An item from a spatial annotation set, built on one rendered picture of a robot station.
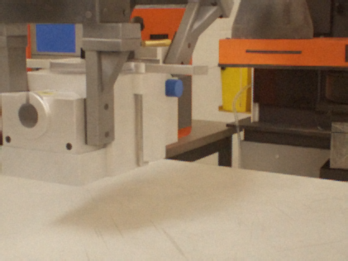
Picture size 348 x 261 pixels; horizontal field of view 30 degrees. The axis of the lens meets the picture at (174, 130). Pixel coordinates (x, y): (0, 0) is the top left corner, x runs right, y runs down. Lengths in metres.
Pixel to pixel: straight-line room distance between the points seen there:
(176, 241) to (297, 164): 1.60
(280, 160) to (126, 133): 1.63
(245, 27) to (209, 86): 2.48
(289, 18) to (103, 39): 0.69
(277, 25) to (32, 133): 0.67
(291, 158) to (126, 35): 1.69
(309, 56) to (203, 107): 2.56
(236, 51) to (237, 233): 0.59
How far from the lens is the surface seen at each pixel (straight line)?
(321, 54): 1.13
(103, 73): 0.54
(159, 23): 1.98
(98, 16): 0.52
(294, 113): 2.26
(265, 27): 1.15
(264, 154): 2.21
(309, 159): 2.16
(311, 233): 0.63
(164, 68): 0.58
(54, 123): 0.55
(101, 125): 0.54
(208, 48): 3.62
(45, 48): 1.99
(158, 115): 0.63
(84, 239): 0.60
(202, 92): 3.66
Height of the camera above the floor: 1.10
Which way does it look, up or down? 10 degrees down
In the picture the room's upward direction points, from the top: straight up
